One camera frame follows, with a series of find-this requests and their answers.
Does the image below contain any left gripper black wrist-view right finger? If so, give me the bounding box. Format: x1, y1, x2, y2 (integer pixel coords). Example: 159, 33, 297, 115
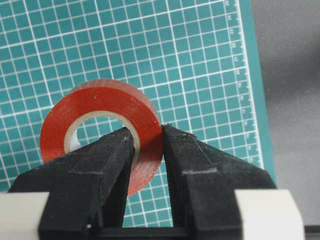
162, 125, 276, 240

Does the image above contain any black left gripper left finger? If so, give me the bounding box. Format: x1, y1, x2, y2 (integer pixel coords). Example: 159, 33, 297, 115
9, 128, 135, 240

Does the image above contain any red vinyl tape roll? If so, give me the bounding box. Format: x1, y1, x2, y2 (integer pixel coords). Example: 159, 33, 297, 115
40, 79, 163, 195

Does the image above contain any green grid cutting mat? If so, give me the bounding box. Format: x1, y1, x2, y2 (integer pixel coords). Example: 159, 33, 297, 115
0, 0, 265, 229

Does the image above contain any black table cover sheet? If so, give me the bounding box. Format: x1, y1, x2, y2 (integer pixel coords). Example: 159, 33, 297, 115
251, 0, 320, 225

